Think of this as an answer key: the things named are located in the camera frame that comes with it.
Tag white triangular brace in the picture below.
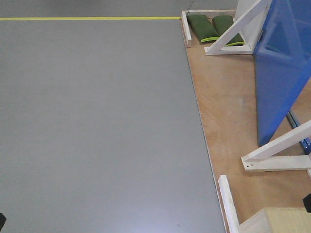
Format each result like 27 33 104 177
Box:
241 131 311 173
204 2 261 55

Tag wooden platform base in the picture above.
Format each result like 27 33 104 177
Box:
180 9 311 233

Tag near white triangular brace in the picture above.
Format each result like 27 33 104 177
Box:
241 131 311 173

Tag green sandbag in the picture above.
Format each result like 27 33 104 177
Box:
187 15 220 43
212 15 245 47

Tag white wall panel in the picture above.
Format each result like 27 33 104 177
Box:
235 0 272 50

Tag blue door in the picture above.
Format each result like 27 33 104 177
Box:
254 0 311 146

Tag green sandbag left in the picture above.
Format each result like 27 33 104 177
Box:
187 15 220 43

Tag yellow floor tape line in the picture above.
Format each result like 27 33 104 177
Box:
0 17 181 21

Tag light wooden box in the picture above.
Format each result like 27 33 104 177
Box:
239 207 311 233

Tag green sandbag right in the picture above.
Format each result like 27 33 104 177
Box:
212 15 245 47

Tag far white triangular brace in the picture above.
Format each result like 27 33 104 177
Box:
204 2 261 55

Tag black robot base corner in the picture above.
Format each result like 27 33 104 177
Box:
0 213 7 231

